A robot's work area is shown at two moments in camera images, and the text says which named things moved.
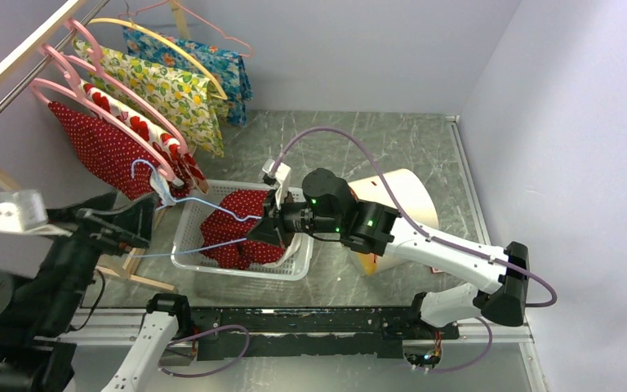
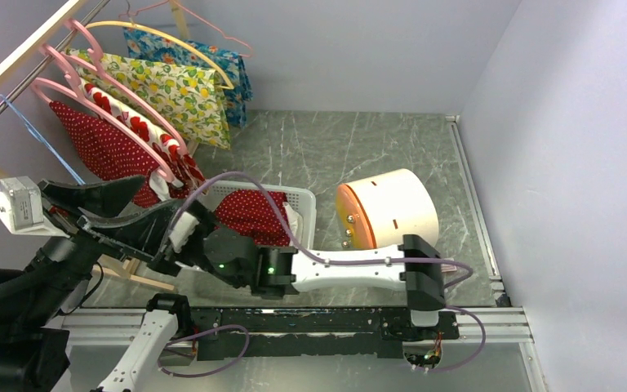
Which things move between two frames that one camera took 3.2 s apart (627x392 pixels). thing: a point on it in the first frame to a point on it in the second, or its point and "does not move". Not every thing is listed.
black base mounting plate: x=311 y=332 does not move
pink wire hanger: x=190 y=11 does not move
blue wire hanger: x=165 y=198 to x=35 y=135
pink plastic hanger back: x=70 y=23 does not move
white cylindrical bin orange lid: x=412 y=198 does not move
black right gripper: x=268 y=231 to x=168 y=263
